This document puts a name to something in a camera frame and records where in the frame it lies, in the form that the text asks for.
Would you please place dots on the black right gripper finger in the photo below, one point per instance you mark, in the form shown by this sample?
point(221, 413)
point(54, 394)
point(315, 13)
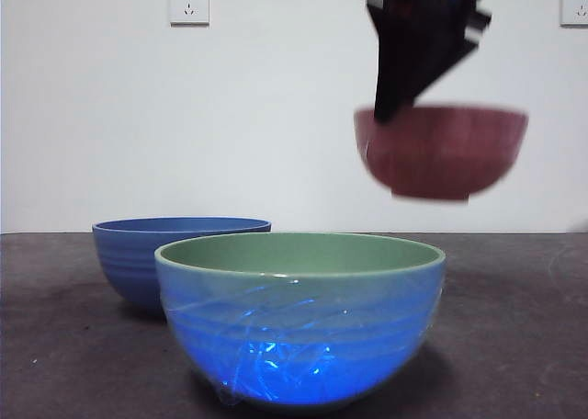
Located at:
point(480, 24)
point(413, 56)

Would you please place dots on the red bowl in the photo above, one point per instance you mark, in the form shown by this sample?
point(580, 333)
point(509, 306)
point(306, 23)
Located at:
point(441, 157)

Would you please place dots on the green bowl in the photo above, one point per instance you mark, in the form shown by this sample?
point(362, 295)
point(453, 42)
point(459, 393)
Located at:
point(298, 345)

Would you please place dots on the blue bowl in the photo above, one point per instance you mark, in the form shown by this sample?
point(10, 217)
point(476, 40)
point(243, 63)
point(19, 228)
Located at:
point(124, 263)

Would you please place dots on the white wall socket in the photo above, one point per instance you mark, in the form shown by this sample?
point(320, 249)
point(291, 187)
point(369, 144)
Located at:
point(189, 4)
point(575, 7)

